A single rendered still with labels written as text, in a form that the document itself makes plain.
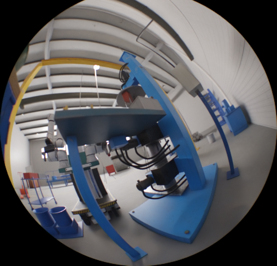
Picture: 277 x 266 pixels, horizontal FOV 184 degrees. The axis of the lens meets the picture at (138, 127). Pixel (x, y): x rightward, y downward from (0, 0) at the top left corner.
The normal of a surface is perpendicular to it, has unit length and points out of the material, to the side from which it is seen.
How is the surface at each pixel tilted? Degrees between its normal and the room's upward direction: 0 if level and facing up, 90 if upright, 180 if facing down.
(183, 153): 90
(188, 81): 90
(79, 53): 174
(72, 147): 90
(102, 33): 174
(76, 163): 90
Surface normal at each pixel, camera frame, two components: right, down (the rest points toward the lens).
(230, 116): -0.76, 0.11
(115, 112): 0.53, -0.47
